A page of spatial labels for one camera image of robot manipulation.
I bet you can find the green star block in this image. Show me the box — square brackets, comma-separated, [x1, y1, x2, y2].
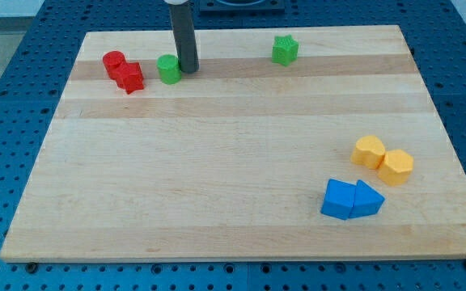
[272, 35, 299, 66]

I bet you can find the light wooden board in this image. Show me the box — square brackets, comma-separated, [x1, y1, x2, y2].
[0, 25, 466, 263]

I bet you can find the blue triangle block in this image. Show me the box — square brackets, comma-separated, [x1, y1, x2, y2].
[349, 180, 385, 218]

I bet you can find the green cylinder block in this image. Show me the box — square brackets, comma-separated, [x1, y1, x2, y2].
[156, 54, 181, 85]

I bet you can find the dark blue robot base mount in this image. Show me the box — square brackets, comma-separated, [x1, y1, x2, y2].
[197, 0, 286, 14]

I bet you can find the yellow hexagon block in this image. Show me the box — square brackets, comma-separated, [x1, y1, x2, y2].
[377, 150, 414, 186]

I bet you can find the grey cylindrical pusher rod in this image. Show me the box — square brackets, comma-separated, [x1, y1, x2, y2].
[167, 1, 199, 74]

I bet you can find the red star block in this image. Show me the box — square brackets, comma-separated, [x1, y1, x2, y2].
[115, 62, 145, 95]

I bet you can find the red cylinder block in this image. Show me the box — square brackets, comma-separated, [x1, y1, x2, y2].
[102, 51, 125, 79]

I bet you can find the blue cube block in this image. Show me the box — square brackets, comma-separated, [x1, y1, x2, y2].
[320, 179, 356, 220]

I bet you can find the yellow heart block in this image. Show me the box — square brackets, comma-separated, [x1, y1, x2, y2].
[350, 135, 386, 170]

